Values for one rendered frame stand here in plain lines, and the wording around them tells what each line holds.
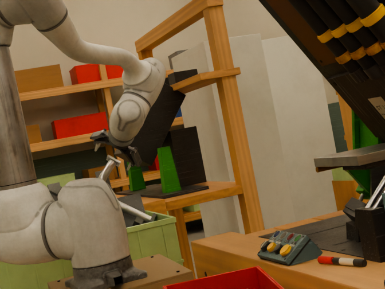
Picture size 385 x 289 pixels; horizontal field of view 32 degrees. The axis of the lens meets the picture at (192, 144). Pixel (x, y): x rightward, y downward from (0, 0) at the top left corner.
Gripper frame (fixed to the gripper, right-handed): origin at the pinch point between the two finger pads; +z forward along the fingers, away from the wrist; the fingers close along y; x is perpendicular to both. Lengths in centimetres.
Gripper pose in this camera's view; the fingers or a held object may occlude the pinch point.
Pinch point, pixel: (113, 156)
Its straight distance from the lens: 248.1
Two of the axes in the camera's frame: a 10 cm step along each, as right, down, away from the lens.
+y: -8.6, -5.1, -0.1
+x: -4.6, 7.7, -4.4
